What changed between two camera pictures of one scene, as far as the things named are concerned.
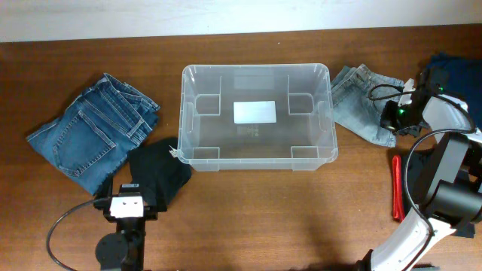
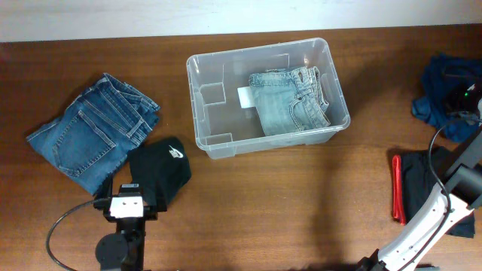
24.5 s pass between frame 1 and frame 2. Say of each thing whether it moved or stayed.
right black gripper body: moved
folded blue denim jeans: stayed
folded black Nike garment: stayed
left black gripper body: stayed
